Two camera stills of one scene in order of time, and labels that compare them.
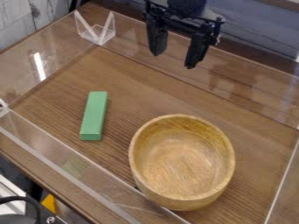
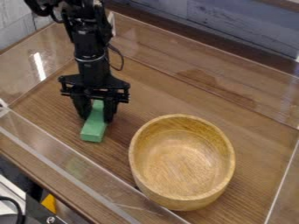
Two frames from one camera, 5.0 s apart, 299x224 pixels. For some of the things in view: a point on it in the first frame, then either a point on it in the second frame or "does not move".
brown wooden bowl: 182,159 does not move
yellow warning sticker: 50,203 does not move
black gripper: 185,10 -> 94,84
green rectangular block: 95,116 does not move
